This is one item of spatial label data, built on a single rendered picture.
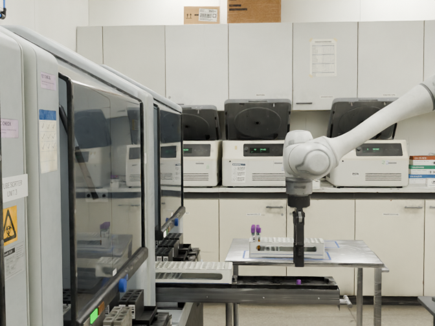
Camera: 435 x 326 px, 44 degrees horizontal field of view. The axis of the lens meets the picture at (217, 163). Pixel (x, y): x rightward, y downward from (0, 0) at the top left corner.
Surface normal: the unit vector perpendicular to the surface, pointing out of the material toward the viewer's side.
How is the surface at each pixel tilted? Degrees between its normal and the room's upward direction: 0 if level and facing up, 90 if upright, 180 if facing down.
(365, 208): 90
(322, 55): 90
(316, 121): 90
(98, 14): 90
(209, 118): 149
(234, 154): 59
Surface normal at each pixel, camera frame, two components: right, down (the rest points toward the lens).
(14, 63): 1.00, 0.00
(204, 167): -0.10, 0.05
